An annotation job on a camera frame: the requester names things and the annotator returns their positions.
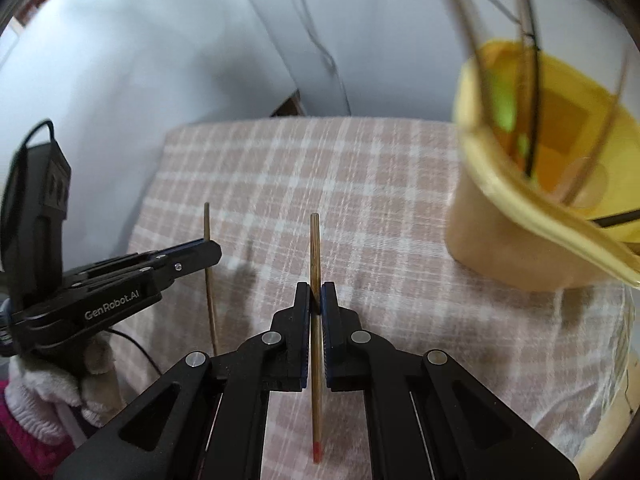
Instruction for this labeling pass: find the red-tipped wooden chopstick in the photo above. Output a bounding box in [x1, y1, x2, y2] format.
[309, 212, 323, 464]

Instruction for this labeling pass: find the green plastic spoon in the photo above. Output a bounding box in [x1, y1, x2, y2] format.
[488, 68, 529, 166]

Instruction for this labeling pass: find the clear plastic spoon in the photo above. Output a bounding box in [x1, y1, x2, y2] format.
[555, 157, 608, 209]

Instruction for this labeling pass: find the long black chopstick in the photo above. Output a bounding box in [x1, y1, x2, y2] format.
[516, 0, 541, 179]

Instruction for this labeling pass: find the left hand white glove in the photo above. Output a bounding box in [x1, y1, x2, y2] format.
[2, 335, 124, 445]

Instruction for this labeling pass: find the pink plaid cloth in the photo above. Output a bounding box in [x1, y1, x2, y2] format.
[113, 118, 638, 478]

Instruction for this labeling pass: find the yellow plastic utensil container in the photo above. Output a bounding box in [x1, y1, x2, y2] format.
[445, 40, 639, 292]

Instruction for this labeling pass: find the black power cable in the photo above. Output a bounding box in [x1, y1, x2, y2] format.
[102, 327, 164, 378]

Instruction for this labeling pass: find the white power cable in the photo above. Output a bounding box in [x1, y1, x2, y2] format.
[284, 0, 353, 117]

